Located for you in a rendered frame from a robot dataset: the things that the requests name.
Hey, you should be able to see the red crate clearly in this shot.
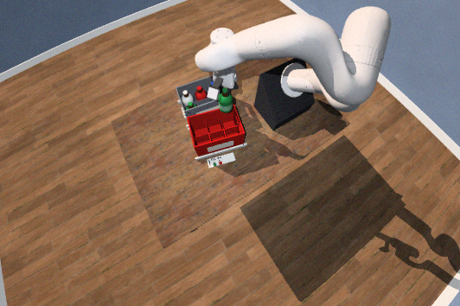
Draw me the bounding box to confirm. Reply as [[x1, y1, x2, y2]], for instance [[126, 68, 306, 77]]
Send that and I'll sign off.
[[187, 105, 245, 156]]

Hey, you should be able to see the green bottle with light green label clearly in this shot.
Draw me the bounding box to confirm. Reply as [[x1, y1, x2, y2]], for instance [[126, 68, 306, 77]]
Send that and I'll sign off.
[[218, 88, 233, 113]]

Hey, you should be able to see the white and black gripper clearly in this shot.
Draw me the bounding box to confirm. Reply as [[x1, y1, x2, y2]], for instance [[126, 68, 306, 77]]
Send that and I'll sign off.
[[212, 67, 239, 96]]

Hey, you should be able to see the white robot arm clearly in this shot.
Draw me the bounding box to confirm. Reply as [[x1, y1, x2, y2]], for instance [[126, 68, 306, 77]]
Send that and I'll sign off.
[[195, 7, 391, 112]]

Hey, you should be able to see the white paper pick list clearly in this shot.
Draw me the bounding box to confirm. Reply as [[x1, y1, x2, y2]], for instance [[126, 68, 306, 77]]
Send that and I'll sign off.
[[208, 152, 236, 168]]

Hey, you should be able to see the red bottle with pink label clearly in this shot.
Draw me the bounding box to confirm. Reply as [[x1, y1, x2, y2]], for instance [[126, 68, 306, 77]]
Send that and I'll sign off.
[[195, 86, 207, 101]]

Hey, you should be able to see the grey plastic crate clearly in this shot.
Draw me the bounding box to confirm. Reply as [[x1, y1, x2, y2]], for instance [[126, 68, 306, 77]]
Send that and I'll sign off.
[[176, 75, 219, 117]]

